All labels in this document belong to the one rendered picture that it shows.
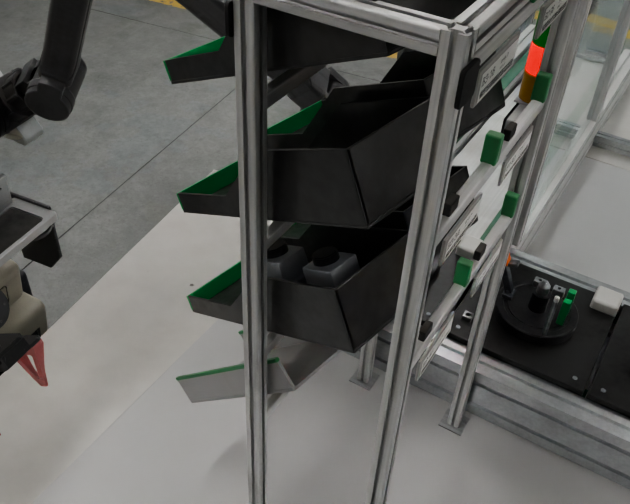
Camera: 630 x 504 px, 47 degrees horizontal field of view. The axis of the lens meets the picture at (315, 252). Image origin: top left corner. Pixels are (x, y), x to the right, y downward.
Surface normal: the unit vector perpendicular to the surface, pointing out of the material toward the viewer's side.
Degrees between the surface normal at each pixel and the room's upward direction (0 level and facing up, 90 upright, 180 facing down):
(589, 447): 90
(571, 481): 0
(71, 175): 0
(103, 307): 0
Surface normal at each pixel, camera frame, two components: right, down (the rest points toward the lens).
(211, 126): 0.04, -0.76
